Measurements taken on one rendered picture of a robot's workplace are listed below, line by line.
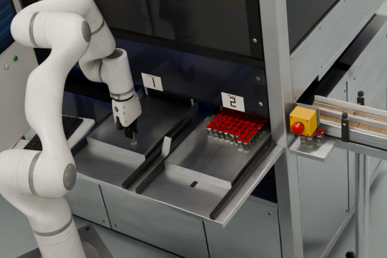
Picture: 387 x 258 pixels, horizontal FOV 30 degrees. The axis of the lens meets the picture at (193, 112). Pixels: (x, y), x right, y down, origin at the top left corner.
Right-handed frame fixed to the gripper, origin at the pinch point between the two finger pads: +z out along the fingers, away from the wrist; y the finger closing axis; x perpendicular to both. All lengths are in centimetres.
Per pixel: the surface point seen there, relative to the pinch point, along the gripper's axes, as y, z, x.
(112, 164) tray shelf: -12.6, 5.9, 0.0
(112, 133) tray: 1.7, 5.6, 11.1
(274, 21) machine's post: 19, -43, -50
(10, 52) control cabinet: 1, -21, 53
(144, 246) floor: 23, 94, 31
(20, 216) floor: 13, 94, 102
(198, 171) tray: -6.9, 2.3, -32.4
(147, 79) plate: 18.7, -9.1, 4.3
